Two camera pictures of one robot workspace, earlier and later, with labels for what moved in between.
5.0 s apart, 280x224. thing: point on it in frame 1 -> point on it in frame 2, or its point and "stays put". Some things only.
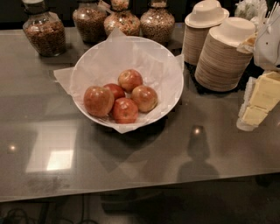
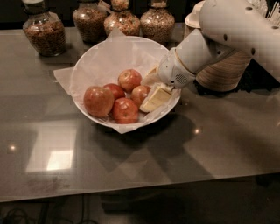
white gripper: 269,53 -> 172,70
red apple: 144,97 stays put
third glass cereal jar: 120,17 stays put
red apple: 129,79 stays put
